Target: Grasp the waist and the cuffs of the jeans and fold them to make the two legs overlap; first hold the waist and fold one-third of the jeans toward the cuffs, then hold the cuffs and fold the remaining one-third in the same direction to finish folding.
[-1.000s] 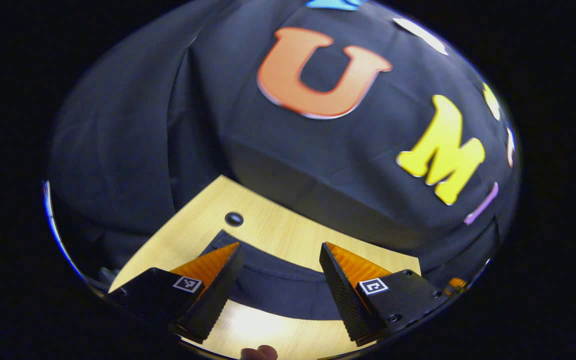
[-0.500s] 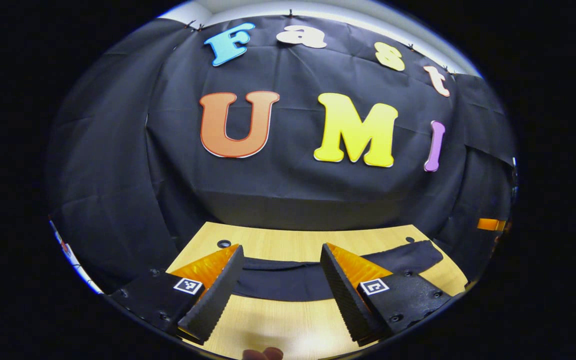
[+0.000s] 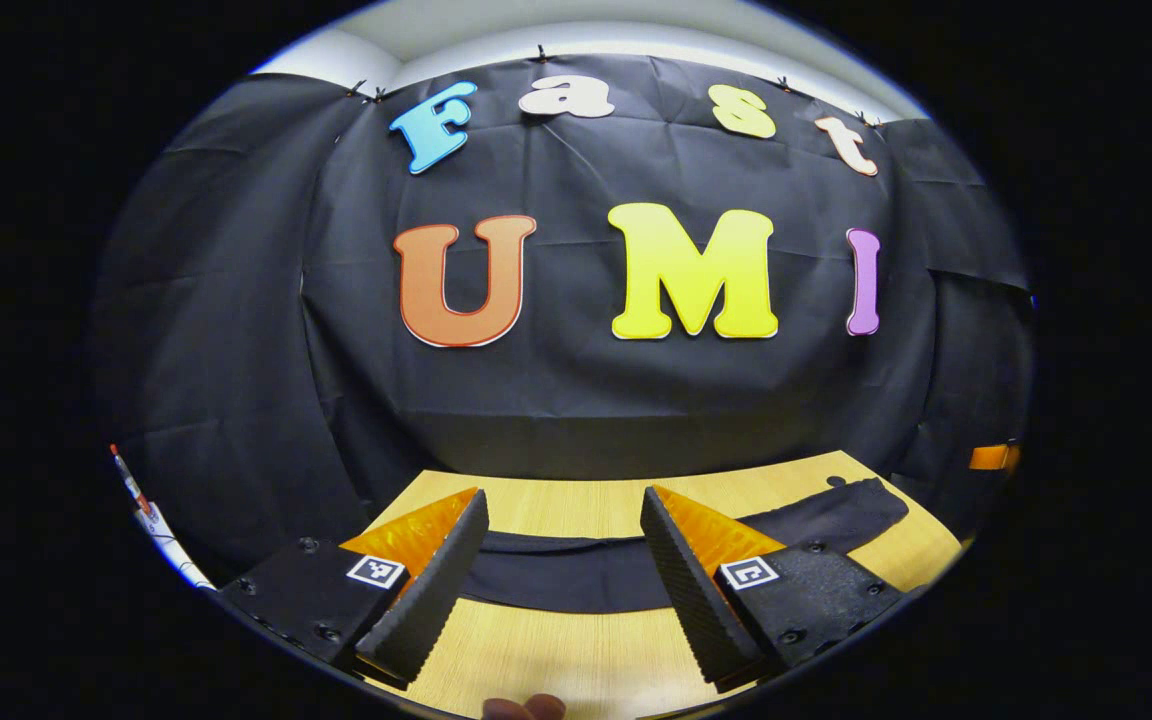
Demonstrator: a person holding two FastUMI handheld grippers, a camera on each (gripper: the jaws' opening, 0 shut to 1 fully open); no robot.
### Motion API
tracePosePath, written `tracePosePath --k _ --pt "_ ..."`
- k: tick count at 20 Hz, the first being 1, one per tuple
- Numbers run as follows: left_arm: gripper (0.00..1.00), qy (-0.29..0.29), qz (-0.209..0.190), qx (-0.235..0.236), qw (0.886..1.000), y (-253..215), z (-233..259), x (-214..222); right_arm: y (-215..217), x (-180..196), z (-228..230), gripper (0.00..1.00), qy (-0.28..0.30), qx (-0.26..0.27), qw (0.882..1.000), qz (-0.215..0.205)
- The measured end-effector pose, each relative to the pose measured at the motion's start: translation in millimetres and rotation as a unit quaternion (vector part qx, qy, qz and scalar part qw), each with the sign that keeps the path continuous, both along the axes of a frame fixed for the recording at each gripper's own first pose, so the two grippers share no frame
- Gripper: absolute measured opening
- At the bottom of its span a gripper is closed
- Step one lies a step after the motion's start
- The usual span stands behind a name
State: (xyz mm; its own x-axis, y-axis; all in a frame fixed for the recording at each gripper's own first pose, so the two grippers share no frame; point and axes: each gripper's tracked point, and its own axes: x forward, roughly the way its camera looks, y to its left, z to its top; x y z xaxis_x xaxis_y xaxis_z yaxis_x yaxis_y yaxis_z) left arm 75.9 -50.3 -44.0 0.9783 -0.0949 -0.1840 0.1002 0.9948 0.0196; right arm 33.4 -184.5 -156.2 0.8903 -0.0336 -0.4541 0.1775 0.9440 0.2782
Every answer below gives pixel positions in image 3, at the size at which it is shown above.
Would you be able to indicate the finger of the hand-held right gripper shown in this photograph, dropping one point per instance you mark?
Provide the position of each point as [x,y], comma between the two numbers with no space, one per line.
[994,458]

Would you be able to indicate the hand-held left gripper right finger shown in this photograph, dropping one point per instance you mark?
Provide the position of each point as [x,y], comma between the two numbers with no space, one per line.
[691,600]

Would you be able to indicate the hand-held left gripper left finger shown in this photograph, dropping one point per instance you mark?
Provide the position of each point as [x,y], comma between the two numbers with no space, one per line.
[436,590]

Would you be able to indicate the dark grey jeans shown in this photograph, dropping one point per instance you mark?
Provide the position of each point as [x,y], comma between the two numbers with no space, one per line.
[576,575]

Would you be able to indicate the black backdrop cloth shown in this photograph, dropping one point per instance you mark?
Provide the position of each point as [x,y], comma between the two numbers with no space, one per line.
[556,380]

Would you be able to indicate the red and white tube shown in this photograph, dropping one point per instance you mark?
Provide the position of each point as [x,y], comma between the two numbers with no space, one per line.
[131,482]

